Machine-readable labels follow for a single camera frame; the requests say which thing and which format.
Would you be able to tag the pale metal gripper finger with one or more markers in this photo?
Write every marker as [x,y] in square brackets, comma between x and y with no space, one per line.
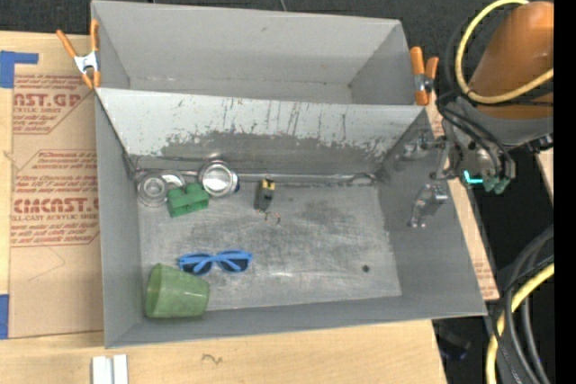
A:
[423,145]
[427,202]

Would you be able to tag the grey metal bin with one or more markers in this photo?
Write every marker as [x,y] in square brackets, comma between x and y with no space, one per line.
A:
[292,238]

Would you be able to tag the small dark and yellow tool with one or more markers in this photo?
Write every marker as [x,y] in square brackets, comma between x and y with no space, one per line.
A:
[264,193]

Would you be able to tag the blue sunglasses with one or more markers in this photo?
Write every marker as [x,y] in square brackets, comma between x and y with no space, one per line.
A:
[198,265]

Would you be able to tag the green toy building block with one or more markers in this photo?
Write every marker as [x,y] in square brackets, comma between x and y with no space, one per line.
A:
[186,201]

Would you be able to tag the green plastic cup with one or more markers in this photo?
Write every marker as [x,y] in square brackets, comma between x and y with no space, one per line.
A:
[176,293]

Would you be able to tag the small clear glass cup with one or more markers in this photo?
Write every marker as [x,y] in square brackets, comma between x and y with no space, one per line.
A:
[152,190]

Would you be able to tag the brown cardboard board, red print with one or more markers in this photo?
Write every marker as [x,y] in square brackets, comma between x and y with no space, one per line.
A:
[54,193]

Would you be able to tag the black cylinder on white bracket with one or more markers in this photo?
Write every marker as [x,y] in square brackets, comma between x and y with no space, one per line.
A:
[545,141]

